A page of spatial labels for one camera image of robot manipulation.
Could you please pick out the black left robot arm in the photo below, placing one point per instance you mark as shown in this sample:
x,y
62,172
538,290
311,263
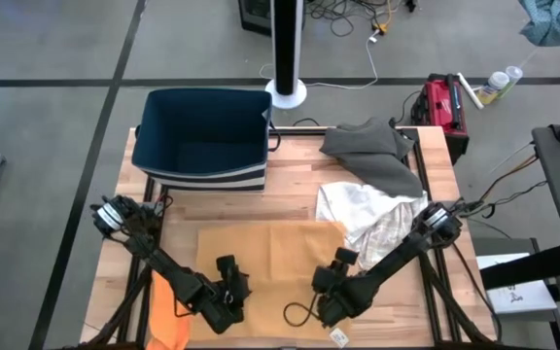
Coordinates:
x,y
173,277

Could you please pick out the clear plastic bottle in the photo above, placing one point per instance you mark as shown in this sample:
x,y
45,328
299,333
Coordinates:
x,y
513,75

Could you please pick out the yellow plug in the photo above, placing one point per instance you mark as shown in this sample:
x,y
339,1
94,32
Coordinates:
x,y
381,28

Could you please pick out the black aluminium table frame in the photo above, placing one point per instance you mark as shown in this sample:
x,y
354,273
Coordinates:
x,y
418,163

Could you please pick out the white tube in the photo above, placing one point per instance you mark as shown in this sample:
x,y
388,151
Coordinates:
x,y
469,91

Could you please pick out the pale orange waffle towel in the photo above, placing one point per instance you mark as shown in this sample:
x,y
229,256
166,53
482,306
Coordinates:
x,y
285,253

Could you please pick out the black flat bar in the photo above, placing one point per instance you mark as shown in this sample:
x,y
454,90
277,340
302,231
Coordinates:
x,y
528,269

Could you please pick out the white towel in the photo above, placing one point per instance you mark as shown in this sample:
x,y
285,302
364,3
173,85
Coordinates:
x,y
358,209

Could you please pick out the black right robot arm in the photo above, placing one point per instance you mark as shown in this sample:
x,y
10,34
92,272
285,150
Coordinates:
x,y
396,253

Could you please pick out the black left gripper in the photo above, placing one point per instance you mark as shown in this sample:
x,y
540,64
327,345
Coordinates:
x,y
235,291

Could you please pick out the red tool bag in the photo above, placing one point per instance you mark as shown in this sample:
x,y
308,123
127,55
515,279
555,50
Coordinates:
x,y
443,107

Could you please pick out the navy white striped fabric bin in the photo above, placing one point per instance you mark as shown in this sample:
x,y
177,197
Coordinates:
x,y
202,126

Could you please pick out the yellow label wipes canister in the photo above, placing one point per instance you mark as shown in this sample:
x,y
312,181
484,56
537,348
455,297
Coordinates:
x,y
495,85

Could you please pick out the black box device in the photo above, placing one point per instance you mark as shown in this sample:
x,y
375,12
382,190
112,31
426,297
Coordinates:
x,y
255,14

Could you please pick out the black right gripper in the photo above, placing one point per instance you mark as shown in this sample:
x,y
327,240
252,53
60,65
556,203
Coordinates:
x,y
328,279

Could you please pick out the white paper sheet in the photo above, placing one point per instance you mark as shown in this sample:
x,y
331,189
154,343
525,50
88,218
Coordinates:
x,y
518,296

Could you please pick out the grey towel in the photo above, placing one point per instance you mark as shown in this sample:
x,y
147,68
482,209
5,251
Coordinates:
x,y
367,150

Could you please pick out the teal patterned cloth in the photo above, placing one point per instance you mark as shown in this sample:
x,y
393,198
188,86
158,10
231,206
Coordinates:
x,y
557,22

